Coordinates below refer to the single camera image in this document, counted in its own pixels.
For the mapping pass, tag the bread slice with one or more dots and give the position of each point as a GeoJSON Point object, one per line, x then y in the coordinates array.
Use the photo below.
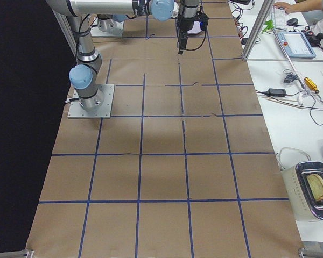
{"type": "Point", "coordinates": [316, 184]}

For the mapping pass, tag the black computer mouse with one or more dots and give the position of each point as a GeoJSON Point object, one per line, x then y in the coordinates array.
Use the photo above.
{"type": "Point", "coordinates": [292, 22]}

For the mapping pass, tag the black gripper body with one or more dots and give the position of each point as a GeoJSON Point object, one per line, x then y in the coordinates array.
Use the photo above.
{"type": "Point", "coordinates": [185, 24]}

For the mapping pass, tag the white keyboard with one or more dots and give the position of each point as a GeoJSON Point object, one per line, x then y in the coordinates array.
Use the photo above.
{"type": "Point", "coordinates": [278, 17]}

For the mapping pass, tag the black power adapter far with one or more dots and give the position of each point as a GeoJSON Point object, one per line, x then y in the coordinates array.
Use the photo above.
{"type": "Point", "coordinates": [276, 92]}

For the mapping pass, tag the aluminium frame post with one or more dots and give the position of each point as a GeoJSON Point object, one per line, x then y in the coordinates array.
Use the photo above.
{"type": "Point", "coordinates": [257, 27]}

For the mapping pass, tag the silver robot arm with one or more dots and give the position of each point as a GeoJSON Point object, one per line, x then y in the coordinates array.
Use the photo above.
{"type": "Point", "coordinates": [88, 59]}

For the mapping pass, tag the brown paper table cover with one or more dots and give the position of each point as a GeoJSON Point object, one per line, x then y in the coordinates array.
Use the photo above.
{"type": "Point", "coordinates": [183, 168]}

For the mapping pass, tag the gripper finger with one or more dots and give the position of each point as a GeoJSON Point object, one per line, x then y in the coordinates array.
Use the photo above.
{"type": "Point", "coordinates": [182, 42]}

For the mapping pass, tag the blue teach pendant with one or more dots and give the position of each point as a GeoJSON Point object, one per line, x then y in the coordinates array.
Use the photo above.
{"type": "Point", "coordinates": [296, 45]}

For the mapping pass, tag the person forearm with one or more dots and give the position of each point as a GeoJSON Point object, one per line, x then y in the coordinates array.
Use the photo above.
{"type": "Point", "coordinates": [306, 6]}

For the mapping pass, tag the person hand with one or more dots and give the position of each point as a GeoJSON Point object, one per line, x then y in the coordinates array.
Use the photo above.
{"type": "Point", "coordinates": [284, 6]}

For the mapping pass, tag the yellow tool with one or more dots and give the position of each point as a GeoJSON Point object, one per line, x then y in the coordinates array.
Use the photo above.
{"type": "Point", "coordinates": [311, 85]}

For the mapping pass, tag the purple plate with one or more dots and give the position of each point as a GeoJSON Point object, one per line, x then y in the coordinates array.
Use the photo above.
{"type": "Point", "coordinates": [196, 29]}

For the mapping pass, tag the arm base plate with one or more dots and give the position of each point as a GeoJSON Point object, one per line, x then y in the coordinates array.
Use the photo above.
{"type": "Point", "coordinates": [99, 106]}
{"type": "Point", "coordinates": [104, 28]}

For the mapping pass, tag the white toaster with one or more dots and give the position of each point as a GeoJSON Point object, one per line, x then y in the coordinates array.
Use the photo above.
{"type": "Point", "coordinates": [304, 206]}

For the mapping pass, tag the green plastic clamp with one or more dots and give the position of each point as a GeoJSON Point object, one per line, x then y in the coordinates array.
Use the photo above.
{"type": "Point", "coordinates": [268, 26]}

